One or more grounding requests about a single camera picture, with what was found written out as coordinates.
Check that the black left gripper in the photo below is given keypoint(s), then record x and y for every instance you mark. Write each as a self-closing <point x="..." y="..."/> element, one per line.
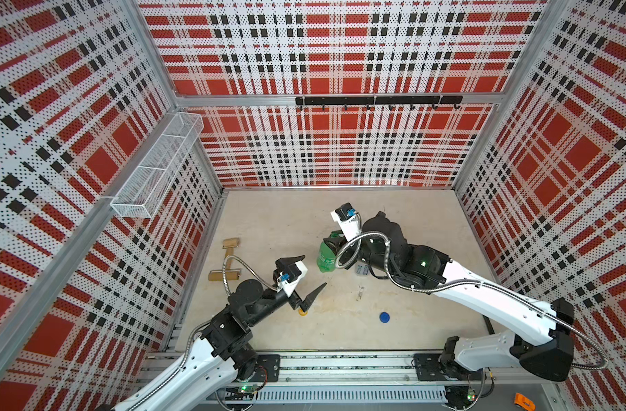
<point x="294" y="300"/>

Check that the green plastic soda bottle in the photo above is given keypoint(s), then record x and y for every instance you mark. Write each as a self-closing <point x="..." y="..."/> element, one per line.
<point x="326" y="255"/>

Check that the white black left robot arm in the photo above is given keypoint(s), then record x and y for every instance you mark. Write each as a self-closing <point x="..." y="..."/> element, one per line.
<point x="219" y="350"/>

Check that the clear small water bottle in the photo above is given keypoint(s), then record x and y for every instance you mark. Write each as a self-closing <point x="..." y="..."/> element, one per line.
<point x="361" y="269"/>

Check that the blue bottle cap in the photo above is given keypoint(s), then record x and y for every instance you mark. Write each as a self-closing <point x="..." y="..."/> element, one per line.
<point x="384" y="317"/>

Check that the wooden double roller tool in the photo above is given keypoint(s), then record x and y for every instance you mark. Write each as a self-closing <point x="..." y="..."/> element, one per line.
<point x="228" y="245"/>

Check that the orange tool on floor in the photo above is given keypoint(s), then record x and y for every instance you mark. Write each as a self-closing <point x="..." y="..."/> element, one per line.
<point x="524" y="403"/>

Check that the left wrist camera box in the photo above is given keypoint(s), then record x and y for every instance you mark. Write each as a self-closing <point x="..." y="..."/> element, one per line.
<point x="291" y="275"/>

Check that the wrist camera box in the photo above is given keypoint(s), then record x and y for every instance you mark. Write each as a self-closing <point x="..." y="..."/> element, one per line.
<point x="348" y="219"/>
<point x="291" y="275"/>

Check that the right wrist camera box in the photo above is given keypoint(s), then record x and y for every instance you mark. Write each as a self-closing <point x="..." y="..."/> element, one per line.
<point x="348" y="219"/>

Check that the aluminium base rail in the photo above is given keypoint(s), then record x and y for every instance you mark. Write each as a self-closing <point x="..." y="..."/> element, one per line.
<point x="355" y="377"/>

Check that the white wire mesh shelf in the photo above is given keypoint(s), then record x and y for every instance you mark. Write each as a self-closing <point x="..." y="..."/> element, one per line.
<point x="143" y="192"/>

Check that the black wall hook rail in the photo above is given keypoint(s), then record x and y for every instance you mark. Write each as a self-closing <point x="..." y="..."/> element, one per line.
<point x="410" y="100"/>

